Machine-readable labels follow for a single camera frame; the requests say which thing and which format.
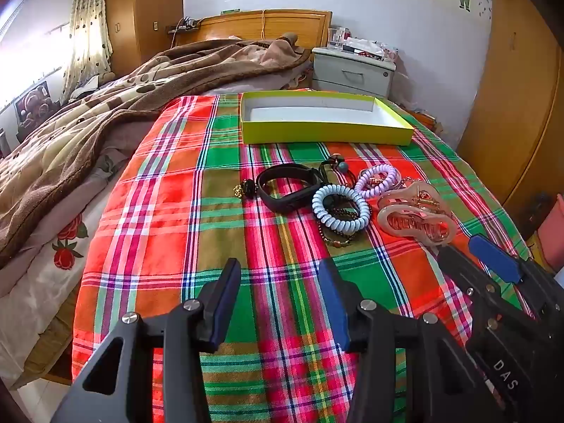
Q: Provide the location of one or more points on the white floral duvet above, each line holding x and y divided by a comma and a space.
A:
35, 308

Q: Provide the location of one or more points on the power strip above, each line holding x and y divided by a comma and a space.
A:
185, 27

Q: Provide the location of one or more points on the yellow-green cardboard box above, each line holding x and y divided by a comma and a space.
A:
308, 112

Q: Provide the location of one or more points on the translucent pink hair claw clip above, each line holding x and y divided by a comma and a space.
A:
405, 224

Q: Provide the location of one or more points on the pink plastic item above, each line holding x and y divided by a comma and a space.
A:
553, 233

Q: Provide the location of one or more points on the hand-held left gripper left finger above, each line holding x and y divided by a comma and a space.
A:
222, 306

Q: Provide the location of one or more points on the large wooden wardrobe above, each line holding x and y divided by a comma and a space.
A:
515, 97

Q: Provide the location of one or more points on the teddy bear picture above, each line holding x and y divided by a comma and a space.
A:
33, 103

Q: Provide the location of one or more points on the red green plaid cloth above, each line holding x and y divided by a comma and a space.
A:
176, 211

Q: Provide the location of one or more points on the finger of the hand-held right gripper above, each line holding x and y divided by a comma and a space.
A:
458, 268
495, 259

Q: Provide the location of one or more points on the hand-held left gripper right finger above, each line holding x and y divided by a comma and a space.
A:
335, 306

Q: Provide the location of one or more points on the wooden bed headboard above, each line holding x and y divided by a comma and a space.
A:
282, 24

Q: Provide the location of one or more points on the dotted curtain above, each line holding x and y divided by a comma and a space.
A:
88, 31

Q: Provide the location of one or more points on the clear glass cup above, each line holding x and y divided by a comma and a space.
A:
337, 37

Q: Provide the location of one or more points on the wooden wardrobe beside curtain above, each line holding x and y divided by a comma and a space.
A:
145, 9

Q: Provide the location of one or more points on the grey nightstand with drawers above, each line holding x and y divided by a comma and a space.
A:
348, 70

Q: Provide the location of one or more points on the brown patterned blanket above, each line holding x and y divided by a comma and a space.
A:
88, 132

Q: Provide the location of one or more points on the black wristband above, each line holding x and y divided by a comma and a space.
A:
268, 194

